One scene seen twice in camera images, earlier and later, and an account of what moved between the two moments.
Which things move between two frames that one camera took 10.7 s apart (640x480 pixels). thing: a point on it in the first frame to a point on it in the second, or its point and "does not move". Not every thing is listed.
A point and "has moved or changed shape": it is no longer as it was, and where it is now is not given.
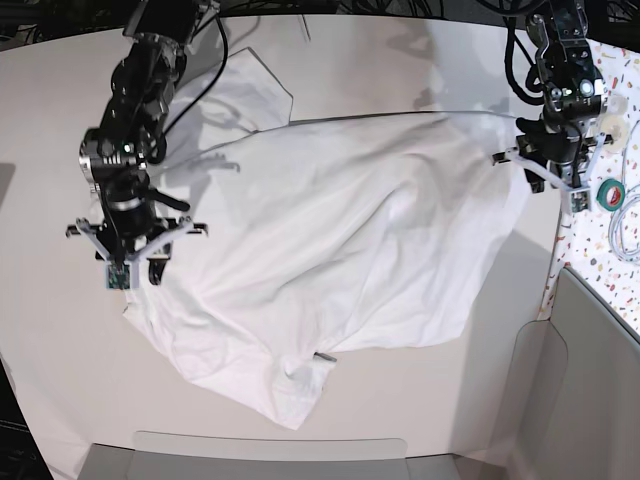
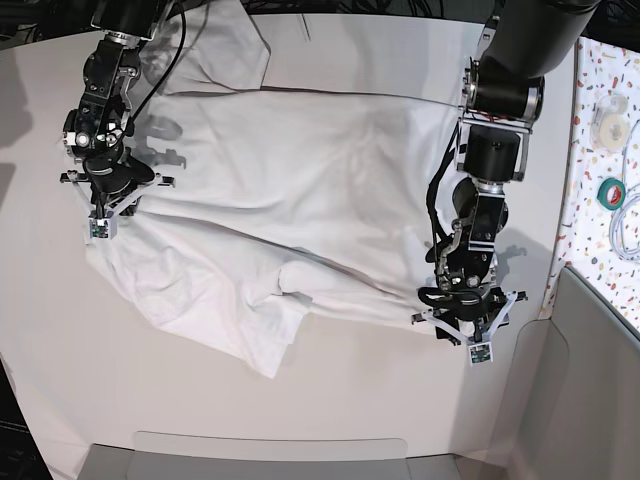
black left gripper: x=130 y=222 to x=113 y=177
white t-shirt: x=306 y=239 has moved or changed shape
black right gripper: x=564 y=154 to x=478 y=306
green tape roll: x=611 y=194 does not move
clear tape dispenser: x=616 y=123 does not move
